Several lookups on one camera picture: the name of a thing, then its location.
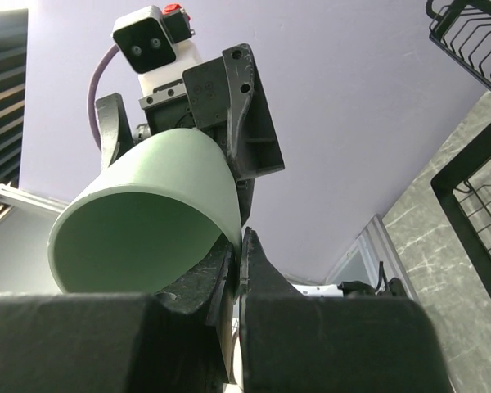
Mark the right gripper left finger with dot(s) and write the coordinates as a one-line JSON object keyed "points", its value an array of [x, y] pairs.
{"points": [[195, 330]]}

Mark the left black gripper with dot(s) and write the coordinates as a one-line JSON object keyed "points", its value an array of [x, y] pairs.
{"points": [[223, 98]]}

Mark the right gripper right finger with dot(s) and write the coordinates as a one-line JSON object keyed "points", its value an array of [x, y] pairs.
{"points": [[267, 329]]}

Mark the small green plastic cup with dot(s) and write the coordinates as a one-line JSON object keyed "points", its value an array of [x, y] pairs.
{"points": [[148, 218]]}

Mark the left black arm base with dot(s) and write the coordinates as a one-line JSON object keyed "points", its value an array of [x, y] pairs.
{"points": [[385, 287]]}

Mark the aluminium mounting rail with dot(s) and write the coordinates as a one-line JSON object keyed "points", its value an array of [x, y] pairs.
{"points": [[361, 261]]}

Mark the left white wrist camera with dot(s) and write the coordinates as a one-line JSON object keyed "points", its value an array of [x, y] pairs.
{"points": [[157, 44]]}

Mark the black wire dish rack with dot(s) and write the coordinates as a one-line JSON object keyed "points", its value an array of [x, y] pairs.
{"points": [[462, 31]]}

